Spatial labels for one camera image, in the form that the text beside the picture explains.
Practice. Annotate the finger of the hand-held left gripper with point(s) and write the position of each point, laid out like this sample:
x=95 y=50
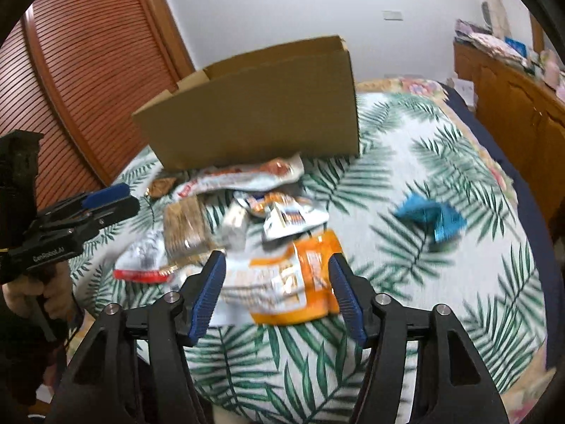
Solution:
x=119 y=212
x=108 y=195

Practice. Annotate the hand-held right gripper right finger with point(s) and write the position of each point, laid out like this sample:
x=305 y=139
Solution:
x=346 y=300

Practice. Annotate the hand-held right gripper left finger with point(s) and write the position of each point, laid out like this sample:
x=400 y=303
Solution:
x=206 y=293

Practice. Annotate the orange snack packet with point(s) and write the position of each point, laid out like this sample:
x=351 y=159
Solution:
x=318 y=282

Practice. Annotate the small clear biscuit packet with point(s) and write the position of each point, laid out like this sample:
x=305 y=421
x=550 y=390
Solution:
x=234 y=227

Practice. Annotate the silver orange pouch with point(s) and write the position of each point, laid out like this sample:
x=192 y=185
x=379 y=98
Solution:
x=295 y=218
x=256 y=203

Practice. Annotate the cardboard box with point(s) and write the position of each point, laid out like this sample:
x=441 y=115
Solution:
x=265 y=110

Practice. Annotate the person's left forearm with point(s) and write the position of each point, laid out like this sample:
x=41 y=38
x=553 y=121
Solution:
x=26 y=362

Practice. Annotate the person's left hand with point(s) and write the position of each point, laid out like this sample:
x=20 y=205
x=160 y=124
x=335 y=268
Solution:
x=57 y=302

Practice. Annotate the white flat packet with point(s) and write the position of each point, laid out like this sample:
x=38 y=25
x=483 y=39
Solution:
x=236 y=300

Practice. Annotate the small brown snack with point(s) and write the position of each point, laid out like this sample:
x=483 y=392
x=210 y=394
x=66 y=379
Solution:
x=164 y=187

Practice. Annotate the red white snack packet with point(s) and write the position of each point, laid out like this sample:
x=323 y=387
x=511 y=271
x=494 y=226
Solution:
x=141 y=260

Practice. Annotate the leaf print blanket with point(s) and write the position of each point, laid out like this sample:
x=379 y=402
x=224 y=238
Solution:
x=397 y=318

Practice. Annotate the clear cracker packet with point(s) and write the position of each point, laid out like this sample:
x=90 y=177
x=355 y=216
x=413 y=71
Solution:
x=185 y=229

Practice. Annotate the blue snack packet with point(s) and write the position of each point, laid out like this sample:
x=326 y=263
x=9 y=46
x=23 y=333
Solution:
x=423 y=212

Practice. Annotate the long white snack packet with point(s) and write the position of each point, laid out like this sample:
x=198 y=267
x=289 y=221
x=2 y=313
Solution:
x=238 y=176

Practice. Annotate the louvred wooden wardrobe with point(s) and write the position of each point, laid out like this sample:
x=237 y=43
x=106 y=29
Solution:
x=88 y=53

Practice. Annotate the dark blue bed sheet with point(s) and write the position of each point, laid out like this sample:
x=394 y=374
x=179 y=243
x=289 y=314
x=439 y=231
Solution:
x=507 y=154

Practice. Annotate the floral bedsheet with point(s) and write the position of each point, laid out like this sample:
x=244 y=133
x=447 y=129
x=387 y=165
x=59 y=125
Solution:
x=419 y=86

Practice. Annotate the wooden cabinet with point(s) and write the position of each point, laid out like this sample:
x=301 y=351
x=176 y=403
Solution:
x=529 y=110

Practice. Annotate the pile of folded cloths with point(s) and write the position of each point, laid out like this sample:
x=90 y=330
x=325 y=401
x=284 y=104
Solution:
x=485 y=42

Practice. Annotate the blue box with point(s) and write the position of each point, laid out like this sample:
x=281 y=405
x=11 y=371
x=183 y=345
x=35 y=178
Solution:
x=516 y=46

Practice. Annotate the beige hanging cloth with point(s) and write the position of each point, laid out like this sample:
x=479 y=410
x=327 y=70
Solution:
x=494 y=0

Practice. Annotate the white wall socket plate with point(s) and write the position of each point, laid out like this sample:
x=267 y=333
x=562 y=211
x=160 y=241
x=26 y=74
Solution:
x=393 y=15

